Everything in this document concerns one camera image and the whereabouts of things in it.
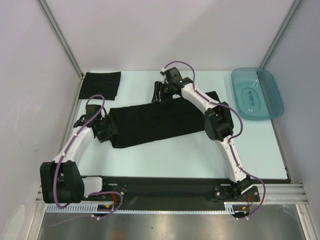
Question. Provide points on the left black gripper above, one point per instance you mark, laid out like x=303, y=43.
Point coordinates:
x=111, y=129

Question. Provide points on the left aluminium corner post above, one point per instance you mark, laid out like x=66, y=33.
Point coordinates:
x=49, y=16

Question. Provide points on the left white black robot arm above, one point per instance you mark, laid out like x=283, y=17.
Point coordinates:
x=61, y=180

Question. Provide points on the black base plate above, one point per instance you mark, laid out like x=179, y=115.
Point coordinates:
x=178, y=194

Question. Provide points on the teal transparent plastic bin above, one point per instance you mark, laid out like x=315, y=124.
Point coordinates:
x=256, y=94

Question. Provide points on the folded black t shirt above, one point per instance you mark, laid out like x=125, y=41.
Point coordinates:
x=105, y=84

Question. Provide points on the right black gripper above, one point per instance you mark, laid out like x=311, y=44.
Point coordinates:
x=159, y=90

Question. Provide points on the black t shirt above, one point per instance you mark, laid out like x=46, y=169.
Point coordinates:
x=105, y=84
x=145, y=123

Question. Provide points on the white slotted cable duct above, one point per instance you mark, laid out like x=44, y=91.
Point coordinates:
x=86, y=208

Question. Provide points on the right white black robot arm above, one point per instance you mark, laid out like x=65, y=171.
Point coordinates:
x=218, y=122

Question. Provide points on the aluminium frame rail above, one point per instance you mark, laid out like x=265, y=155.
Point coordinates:
x=275, y=192

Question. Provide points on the aluminium corner post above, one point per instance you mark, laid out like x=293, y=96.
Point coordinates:
x=281, y=32
x=49, y=16

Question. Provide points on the right aluminium corner post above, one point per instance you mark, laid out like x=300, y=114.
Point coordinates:
x=281, y=32

